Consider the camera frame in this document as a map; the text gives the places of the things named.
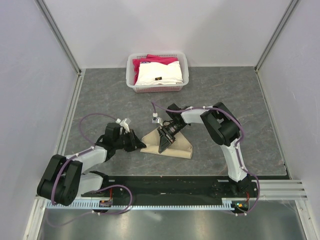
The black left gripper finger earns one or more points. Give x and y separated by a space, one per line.
133 136
131 145

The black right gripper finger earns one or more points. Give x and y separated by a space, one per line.
163 147
165 136

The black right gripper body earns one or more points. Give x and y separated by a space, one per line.
173 128

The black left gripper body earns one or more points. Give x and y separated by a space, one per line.
118 142

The beige cloth napkin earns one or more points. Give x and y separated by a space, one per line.
181 148

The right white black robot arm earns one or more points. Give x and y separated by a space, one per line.
224 129

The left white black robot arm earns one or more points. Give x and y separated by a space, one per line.
63 175

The white folded shirt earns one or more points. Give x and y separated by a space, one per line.
159 74

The white plastic basket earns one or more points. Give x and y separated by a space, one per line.
157 88

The pink folded garment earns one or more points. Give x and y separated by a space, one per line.
150 59

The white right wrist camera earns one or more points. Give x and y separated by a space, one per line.
156 119

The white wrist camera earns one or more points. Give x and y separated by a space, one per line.
124 124
156 119

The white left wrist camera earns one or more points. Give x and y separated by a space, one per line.
124 124

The right aluminium frame post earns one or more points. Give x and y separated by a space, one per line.
276 33

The aluminium frame post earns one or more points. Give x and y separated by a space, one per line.
58 35
276 33

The left aluminium frame post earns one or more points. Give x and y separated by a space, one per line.
58 35

